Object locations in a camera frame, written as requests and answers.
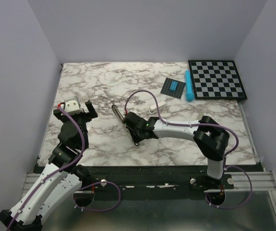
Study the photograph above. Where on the black metal stapler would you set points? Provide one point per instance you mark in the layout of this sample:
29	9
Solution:
120	118

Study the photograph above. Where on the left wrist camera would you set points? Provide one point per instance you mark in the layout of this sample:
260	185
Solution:
72	105

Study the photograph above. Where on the blue lego brick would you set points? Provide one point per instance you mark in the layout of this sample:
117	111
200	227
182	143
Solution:
173	86

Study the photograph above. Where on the white stapler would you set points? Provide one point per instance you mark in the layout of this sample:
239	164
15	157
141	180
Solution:
153	108

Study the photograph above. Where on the black white chessboard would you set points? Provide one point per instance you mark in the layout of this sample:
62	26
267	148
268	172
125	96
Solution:
216	80

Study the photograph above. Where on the aluminium rail frame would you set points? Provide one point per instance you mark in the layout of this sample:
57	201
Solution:
248	180

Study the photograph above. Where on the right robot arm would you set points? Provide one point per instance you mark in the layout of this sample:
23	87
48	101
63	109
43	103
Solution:
211	139

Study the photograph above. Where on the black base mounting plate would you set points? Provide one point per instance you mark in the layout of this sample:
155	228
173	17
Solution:
136	183

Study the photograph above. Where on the dark grey lego baseplate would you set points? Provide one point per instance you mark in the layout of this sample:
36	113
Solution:
175	94

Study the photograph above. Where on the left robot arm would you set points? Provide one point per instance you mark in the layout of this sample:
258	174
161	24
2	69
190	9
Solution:
56	163

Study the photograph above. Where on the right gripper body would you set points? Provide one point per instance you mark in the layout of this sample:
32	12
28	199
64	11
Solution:
135	135

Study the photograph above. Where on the blue toy microphone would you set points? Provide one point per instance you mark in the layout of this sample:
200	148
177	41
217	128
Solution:
189	89

